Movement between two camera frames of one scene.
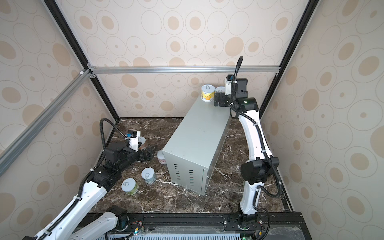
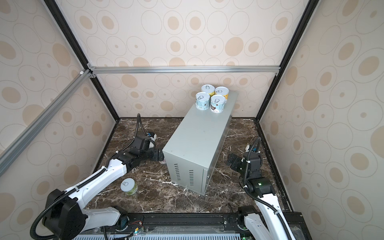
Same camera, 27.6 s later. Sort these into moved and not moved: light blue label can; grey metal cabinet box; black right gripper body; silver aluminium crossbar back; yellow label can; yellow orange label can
Moved: black right gripper body; light blue label can
Not moved: grey metal cabinet box; yellow label can; silver aluminium crossbar back; yellow orange label can
